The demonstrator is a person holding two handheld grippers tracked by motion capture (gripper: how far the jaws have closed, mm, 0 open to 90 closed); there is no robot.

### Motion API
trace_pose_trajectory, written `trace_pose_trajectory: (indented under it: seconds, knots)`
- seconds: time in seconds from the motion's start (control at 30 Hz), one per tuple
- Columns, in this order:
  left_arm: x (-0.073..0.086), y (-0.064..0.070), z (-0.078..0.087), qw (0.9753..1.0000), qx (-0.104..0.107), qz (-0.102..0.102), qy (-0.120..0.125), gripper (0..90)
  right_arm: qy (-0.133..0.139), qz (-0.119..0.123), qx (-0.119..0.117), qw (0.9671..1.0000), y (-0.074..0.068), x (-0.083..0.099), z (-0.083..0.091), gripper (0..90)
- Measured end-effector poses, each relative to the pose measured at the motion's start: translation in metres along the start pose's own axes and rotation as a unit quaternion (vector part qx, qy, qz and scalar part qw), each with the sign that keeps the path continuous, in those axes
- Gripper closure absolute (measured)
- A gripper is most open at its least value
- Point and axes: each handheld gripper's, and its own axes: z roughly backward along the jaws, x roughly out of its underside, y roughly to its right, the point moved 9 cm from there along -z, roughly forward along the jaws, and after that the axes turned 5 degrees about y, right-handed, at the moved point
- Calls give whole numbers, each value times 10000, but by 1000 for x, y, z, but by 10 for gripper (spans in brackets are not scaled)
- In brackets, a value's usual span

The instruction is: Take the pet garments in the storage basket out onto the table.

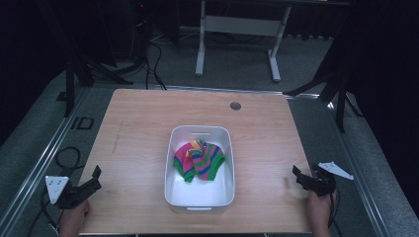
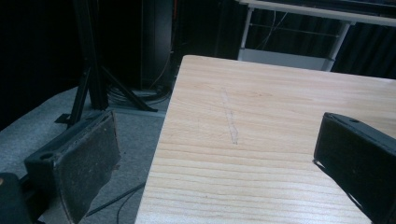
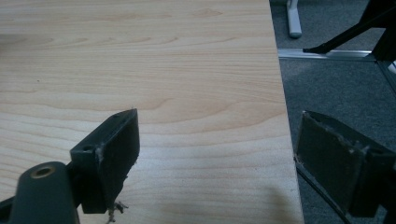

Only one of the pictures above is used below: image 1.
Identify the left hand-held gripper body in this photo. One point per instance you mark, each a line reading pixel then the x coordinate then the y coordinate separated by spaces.
pixel 72 196

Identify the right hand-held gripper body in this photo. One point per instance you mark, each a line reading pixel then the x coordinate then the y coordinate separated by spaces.
pixel 324 181

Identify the person's left hand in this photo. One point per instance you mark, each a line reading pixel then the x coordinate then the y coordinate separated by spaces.
pixel 73 220

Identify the person's right hand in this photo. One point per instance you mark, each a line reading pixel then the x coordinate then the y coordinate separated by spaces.
pixel 321 212

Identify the black metal stand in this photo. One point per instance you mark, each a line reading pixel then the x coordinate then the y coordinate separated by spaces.
pixel 70 85
pixel 341 98

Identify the green pink blue striped sock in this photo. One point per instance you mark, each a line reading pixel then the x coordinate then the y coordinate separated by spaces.
pixel 209 161

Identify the white plastic basket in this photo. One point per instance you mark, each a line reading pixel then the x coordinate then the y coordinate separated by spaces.
pixel 201 194

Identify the metal floor rail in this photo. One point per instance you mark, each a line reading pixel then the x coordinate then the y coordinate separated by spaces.
pixel 359 184
pixel 39 164

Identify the white metal desk frame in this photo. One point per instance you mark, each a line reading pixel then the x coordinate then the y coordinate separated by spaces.
pixel 242 25

